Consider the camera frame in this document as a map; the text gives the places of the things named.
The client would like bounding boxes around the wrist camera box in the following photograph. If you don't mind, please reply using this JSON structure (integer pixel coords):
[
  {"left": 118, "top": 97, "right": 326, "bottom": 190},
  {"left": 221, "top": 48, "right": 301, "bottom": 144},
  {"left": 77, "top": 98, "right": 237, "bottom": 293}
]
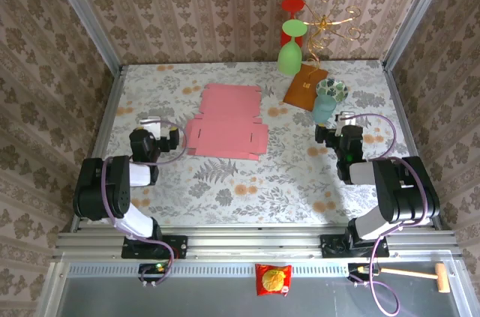
[
  {"left": 334, "top": 110, "right": 357, "bottom": 129},
  {"left": 139, "top": 118, "right": 163, "bottom": 135}
]

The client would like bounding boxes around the aluminium corner post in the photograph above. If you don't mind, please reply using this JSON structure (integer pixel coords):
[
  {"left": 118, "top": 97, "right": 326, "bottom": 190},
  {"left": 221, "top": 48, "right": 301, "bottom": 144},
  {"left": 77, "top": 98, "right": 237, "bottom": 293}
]
[
  {"left": 40, "top": 0, "right": 125, "bottom": 70},
  {"left": 382, "top": 0, "right": 458, "bottom": 70}
]

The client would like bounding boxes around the pink paper box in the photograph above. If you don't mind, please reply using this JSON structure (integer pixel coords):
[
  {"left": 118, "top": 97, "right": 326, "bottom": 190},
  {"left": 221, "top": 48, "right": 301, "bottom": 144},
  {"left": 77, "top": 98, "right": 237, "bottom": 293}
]
[{"left": 182, "top": 82, "right": 269, "bottom": 161}]

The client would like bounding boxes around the left small black connector box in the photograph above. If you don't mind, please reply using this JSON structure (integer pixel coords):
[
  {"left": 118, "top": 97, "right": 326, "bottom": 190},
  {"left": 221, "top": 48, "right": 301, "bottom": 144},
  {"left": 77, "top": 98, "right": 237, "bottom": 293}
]
[{"left": 138, "top": 262, "right": 170, "bottom": 277}]

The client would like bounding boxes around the right aluminium table side rail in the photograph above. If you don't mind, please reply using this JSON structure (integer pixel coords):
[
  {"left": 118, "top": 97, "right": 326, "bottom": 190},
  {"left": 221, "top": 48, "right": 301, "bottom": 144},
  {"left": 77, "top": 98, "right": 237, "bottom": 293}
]
[{"left": 382, "top": 61, "right": 443, "bottom": 228}]

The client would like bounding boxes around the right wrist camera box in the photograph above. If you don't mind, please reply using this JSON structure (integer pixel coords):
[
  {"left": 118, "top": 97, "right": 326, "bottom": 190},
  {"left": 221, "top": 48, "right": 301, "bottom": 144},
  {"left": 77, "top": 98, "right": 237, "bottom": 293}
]
[{"left": 334, "top": 110, "right": 357, "bottom": 129}]

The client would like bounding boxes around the left aluminium corner post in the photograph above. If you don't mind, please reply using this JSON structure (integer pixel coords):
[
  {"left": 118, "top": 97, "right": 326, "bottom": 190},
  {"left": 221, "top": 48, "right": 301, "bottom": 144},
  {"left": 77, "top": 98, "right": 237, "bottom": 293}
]
[{"left": 40, "top": 0, "right": 125, "bottom": 70}]

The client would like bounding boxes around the long aluminium base rail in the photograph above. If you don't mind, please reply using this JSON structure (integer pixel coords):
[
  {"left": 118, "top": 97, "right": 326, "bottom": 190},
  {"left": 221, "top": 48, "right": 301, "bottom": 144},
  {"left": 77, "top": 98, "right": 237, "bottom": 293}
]
[{"left": 52, "top": 230, "right": 462, "bottom": 258}]

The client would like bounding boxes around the red snack packet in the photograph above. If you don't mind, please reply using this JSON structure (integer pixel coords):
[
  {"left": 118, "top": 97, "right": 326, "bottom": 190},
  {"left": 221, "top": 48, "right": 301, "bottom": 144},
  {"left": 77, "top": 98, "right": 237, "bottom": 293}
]
[{"left": 254, "top": 263, "right": 293, "bottom": 297}]

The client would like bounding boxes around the aluminium table side rail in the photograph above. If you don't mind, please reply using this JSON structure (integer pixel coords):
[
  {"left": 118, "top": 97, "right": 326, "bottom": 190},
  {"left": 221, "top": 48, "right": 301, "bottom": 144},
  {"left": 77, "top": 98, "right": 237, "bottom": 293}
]
[
  {"left": 382, "top": 61, "right": 443, "bottom": 228},
  {"left": 70, "top": 65, "right": 127, "bottom": 232}
]

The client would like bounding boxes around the right small black connector box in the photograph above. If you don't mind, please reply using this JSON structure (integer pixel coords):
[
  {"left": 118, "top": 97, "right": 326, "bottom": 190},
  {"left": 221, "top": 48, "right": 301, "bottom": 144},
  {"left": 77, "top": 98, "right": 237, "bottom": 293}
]
[{"left": 347, "top": 262, "right": 376, "bottom": 277}]

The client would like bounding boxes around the floral table mat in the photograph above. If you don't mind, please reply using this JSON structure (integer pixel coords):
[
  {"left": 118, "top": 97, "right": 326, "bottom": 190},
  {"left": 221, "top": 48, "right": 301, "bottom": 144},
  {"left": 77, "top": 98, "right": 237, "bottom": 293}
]
[{"left": 89, "top": 61, "right": 432, "bottom": 226}]

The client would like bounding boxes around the green plastic wine glass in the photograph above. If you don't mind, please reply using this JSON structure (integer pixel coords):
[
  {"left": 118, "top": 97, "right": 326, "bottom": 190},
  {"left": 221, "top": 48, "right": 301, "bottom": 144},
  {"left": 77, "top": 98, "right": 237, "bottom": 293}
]
[{"left": 277, "top": 19, "right": 309, "bottom": 77}]

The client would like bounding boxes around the red plastic wine glass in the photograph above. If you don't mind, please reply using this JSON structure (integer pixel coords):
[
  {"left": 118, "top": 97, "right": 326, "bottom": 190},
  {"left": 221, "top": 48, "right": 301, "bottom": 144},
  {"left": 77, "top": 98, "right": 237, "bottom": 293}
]
[{"left": 280, "top": 0, "right": 308, "bottom": 48}]

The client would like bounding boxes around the right aluminium corner post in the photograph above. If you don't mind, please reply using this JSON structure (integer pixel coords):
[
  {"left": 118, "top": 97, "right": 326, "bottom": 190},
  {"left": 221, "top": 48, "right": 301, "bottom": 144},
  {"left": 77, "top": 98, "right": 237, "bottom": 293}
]
[{"left": 382, "top": 0, "right": 458, "bottom": 70}]

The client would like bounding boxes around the grey metal plate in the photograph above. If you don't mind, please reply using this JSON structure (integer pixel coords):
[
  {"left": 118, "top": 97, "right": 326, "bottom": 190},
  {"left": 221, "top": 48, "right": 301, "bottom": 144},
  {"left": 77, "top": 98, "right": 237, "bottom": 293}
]
[{"left": 37, "top": 256, "right": 480, "bottom": 317}]

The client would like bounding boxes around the light blue cup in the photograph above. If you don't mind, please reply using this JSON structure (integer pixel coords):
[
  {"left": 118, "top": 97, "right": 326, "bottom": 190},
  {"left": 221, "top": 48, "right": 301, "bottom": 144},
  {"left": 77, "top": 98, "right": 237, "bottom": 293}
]
[{"left": 312, "top": 94, "right": 338, "bottom": 125}]

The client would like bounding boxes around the small wooden mallet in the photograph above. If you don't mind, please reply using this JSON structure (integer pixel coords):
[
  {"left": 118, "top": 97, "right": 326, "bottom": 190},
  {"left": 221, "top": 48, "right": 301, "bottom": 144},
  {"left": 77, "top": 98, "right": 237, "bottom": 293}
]
[{"left": 380, "top": 262, "right": 451, "bottom": 294}]

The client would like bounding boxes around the gold wire glass rack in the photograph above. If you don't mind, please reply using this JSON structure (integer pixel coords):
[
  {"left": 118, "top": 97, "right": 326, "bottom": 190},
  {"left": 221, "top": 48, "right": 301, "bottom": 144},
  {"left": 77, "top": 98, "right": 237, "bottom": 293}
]
[{"left": 301, "top": 0, "right": 362, "bottom": 88}]

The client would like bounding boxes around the orange paper packet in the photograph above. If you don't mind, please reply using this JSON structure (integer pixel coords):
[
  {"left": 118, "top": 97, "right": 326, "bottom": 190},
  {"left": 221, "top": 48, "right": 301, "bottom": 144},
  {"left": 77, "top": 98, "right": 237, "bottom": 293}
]
[{"left": 283, "top": 63, "right": 328, "bottom": 112}]

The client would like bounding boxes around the left aluminium table side rail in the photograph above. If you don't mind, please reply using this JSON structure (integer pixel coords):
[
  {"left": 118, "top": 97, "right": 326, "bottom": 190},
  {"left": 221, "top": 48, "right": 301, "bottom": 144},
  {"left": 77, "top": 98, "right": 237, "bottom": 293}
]
[{"left": 70, "top": 65, "right": 127, "bottom": 232}]

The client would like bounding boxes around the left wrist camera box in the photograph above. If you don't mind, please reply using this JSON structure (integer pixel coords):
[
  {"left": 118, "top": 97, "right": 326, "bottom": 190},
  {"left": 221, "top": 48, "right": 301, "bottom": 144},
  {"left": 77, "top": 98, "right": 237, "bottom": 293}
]
[{"left": 139, "top": 118, "right": 163, "bottom": 135}]

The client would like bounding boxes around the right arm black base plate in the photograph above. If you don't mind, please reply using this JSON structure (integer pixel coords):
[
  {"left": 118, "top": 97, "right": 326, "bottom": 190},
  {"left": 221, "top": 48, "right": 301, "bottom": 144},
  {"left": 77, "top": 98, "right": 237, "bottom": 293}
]
[{"left": 320, "top": 233, "right": 390, "bottom": 259}]

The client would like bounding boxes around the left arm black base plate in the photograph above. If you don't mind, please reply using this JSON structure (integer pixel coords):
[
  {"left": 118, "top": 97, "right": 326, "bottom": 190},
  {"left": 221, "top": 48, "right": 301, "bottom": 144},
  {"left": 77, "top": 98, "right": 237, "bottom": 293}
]
[{"left": 121, "top": 235, "right": 188, "bottom": 260}]

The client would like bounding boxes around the small black connector box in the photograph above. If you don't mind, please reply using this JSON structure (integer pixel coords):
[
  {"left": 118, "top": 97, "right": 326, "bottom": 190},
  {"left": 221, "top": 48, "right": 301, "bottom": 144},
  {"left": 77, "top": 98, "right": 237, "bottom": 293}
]
[
  {"left": 347, "top": 262, "right": 376, "bottom": 277},
  {"left": 138, "top": 262, "right": 170, "bottom": 277}
]

